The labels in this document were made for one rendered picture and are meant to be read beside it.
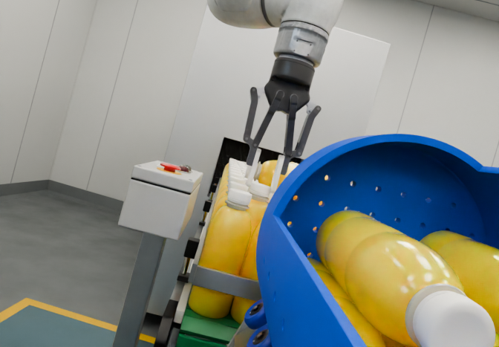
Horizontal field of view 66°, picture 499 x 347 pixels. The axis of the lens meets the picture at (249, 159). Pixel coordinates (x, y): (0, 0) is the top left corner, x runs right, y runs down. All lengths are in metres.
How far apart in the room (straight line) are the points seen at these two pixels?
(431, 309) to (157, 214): 0.47
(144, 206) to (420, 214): 0.40
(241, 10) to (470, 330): 0.66
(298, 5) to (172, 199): 0.38
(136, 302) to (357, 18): 4.55
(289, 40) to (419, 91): 4.35
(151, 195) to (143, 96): 4.32
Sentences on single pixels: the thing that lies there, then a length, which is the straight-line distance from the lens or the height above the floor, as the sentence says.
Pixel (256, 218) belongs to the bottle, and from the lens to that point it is 0.67.
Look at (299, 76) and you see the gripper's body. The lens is 0.67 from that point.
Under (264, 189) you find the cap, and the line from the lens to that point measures 0.68.
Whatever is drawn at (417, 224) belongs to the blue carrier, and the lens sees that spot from 0.50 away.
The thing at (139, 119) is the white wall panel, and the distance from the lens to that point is 4.91.
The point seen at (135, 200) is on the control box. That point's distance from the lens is 0.63.
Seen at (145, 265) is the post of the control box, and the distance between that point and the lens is 0.74.
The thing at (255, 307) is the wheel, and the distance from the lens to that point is 0.55.
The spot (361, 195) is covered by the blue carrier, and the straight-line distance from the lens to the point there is 0.47.
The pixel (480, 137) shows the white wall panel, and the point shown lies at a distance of 5.22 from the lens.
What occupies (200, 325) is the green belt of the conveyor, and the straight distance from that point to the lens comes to 0.63.
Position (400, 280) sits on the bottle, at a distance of 0.27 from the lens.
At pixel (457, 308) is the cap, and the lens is 0.25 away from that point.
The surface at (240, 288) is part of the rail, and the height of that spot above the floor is 0.96.
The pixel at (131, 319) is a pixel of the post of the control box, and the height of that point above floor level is 0.82.
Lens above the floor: 1.17
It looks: 1 degrees down
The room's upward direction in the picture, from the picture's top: 16 degrees clockwise
